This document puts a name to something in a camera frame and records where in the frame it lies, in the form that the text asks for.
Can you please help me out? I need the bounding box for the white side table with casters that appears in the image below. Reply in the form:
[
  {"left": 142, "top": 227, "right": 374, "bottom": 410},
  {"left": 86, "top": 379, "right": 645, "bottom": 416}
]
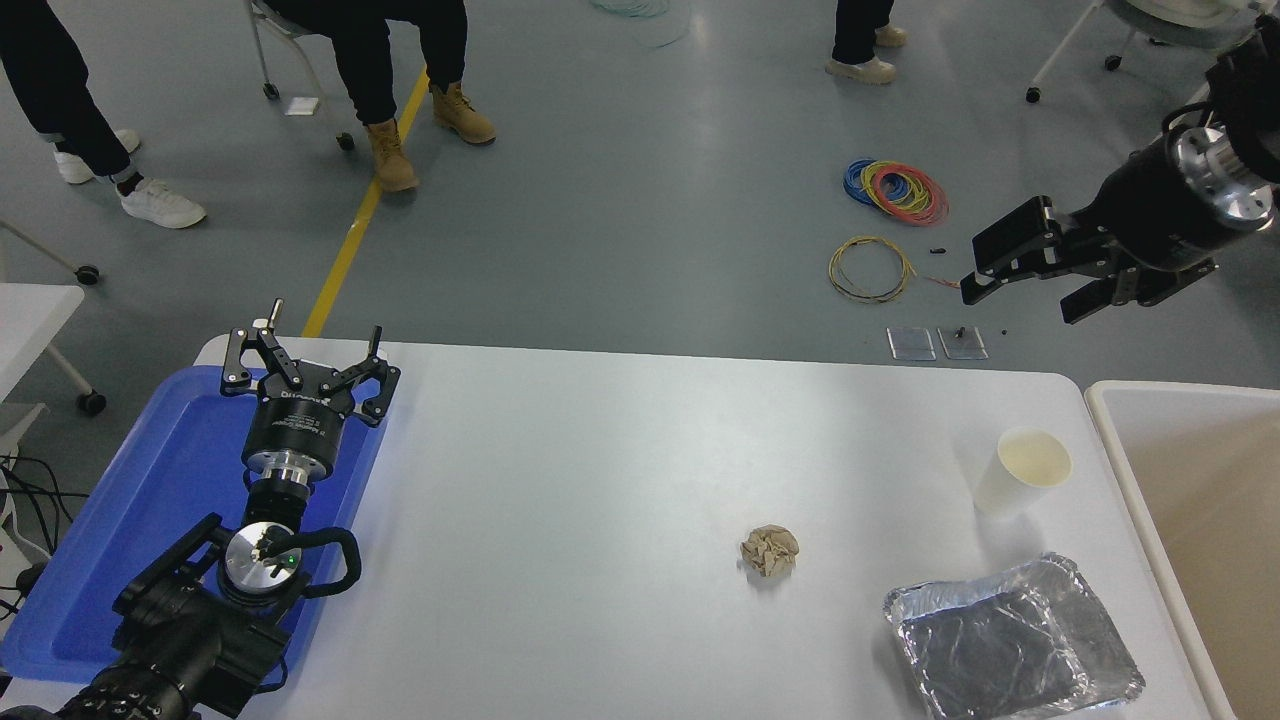
[{"left": 0, "top": 215, "right": 109, "bottom": 461}]

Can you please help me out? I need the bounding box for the black cable bundle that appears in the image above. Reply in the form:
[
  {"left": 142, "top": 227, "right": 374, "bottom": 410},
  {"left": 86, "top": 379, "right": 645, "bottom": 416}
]
[{"left": 0, "top": 455, "right": 91, "bottom": 621}]

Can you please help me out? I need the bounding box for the thin yellow wire coil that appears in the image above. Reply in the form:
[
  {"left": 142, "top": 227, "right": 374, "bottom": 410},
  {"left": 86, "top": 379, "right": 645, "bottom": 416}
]
[{"left": 828, "top": 236, "right": 916, "bottom": 305}]

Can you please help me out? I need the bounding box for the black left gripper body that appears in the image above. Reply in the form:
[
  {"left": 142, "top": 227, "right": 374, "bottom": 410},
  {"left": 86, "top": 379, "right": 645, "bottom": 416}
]
[{"left": 243, "top": 373, "right": 357, "bottom": 472}]

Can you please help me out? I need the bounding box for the pale green wire coil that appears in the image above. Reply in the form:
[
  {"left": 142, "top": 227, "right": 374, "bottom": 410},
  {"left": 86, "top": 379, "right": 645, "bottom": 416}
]
[{"left": 588, "top": 0, "right": 691, "bottom": 49}]

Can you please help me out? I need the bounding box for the person with white sneakers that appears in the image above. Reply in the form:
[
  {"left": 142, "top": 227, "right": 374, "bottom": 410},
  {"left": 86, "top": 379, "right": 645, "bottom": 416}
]
[{"left": 0, "top": 0, "right": 207, "bottom": 229}]

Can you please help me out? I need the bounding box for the red and yellow wire coil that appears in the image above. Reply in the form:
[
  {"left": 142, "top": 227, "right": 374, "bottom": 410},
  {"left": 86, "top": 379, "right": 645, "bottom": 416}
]
[{"left": 862, "top": 160, "right": 949, "bottom": 227}]

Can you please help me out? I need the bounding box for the white paper cup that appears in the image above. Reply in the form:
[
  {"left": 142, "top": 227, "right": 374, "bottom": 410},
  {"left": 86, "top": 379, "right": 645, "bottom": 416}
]
[{"left": 973, "top": 427, "right": 1073, "bottom": 521}]

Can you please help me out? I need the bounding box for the large pale bin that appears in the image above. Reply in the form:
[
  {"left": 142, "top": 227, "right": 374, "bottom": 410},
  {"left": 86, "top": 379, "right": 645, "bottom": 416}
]
[{"left": 1085, "top": 380, "right": 1280, "bottom": 720}]

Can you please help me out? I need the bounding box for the white frame grey seat chair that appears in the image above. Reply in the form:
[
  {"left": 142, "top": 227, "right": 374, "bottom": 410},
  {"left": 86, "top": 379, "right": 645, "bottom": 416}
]
[{"left": 1025, "top": 0, "right": 1263, "bottom": 106}]

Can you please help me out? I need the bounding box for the crumpled tan paper ball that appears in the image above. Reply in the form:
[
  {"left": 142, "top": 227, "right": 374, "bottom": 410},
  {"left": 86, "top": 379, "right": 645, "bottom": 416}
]
[{"left": 740, "top": 524, "right": 800, "bottom": 579}]

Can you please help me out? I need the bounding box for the silver foil tray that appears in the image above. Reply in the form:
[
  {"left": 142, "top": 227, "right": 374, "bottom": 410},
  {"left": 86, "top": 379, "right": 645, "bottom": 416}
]
[{"left": 883, "top": 552, "right": 1147, "bottom": 720}]

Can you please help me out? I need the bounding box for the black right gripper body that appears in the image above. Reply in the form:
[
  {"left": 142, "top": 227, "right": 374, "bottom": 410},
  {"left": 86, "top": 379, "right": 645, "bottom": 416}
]
[{"left": 1085, "top": 138, "right": 1241, "bottom": 274}]

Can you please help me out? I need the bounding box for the blue plastic tray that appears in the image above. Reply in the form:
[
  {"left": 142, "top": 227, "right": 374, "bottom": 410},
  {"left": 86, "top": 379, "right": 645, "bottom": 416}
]
[{"left": 0, "top": 365, "right": 391, "bottom": 686}]

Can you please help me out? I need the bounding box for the person with beige shoes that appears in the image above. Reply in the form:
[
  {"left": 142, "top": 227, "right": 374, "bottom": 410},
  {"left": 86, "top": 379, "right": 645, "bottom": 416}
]
[{"left": 825, "top": 0, "right": 909, "bottom": 86}]

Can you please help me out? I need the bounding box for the white rolling chair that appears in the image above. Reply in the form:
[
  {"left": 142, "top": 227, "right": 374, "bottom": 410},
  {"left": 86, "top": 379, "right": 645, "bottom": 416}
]
[{"left": 245, "top": 0, "right": 356, "bottom": 151}]

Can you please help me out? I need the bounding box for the blue wire coil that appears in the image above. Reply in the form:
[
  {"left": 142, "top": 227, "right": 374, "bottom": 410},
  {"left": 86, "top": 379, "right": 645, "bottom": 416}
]
[{"left": 843, "top": 158, "right": 906, "bottom": 208}]

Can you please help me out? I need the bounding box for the seated person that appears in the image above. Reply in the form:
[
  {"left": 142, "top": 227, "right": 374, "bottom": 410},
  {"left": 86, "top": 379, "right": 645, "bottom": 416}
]
[{"left": 262, "top": 0, "right": 498, "bottom": 193}]

